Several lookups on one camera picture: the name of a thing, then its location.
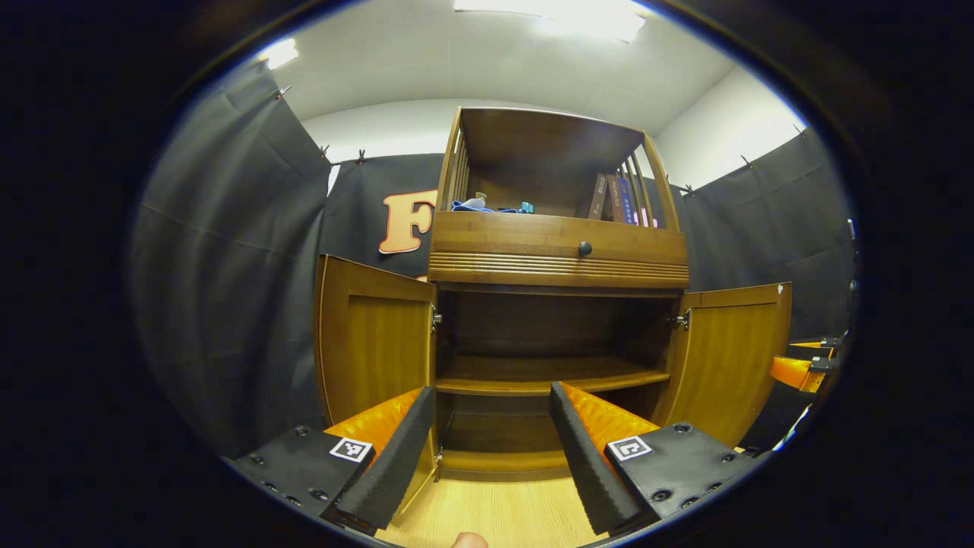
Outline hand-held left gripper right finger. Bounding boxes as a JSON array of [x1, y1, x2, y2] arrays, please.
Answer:
[[548, 381, 758, 538]]

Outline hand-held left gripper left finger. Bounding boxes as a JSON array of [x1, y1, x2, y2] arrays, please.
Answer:
[[227, 384, 438, 534]]

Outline wooden drawer with black knob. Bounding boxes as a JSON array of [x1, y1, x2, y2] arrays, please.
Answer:
[[428, 211, 689, 288]]

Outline black backdrop cloth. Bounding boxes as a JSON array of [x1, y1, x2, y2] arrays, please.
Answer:
[[128, 61, 857, 457]]

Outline brown book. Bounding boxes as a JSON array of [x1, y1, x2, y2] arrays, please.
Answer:
[[587, 174, 610, 221]]

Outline ceiling light panel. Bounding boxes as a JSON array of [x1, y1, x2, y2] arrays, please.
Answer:
[[259, 38, 300, 71]]

